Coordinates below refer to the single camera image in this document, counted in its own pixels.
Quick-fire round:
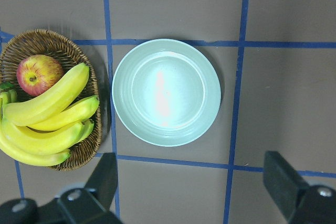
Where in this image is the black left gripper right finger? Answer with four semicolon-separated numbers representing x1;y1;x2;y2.
263;151;335;223

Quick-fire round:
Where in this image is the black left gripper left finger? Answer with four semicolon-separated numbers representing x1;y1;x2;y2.
1;153;122;223

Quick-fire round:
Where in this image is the pale green round plate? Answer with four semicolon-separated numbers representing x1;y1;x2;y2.
111;39;222;147

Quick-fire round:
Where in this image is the yellow banana bottom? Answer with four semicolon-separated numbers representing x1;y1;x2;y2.
1;131;70;167

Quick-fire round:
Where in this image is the yellow banana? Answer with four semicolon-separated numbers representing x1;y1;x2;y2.
2;119;85;155
28;95;100;131
1;131;70;167
3;62;90;126

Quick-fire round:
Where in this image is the yellow banana middle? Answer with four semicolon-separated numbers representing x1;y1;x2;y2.
28;95;100;131

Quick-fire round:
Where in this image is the yellow banana lower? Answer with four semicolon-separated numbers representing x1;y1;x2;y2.
2;119;85;155

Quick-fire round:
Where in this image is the yellow banana top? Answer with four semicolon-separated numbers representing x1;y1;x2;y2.
3;62;90;126

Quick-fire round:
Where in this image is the red yellow apple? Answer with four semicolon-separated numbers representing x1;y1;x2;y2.
16;55;64;97

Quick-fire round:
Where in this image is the brown wicker basket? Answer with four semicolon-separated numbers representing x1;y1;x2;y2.
1;29;102;171

